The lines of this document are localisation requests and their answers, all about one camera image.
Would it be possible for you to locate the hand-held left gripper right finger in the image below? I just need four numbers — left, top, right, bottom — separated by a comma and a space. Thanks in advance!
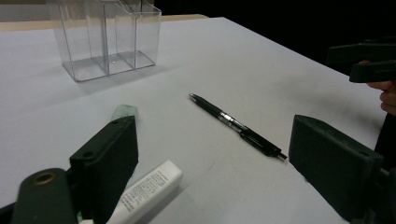
289, 114, 386, 222

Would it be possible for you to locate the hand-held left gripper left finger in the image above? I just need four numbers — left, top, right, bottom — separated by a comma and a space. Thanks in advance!
69, 115, 139, 224

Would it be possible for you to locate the black pen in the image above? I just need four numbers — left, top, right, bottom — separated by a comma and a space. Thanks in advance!
188, 92, 289, 162

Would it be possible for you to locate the clear plastic organizer box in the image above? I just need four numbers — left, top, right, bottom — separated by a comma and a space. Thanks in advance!
46, 0, 163, 83

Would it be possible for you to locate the white table cover sheet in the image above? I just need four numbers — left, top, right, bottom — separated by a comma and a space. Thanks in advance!
0, 17, 389, 224

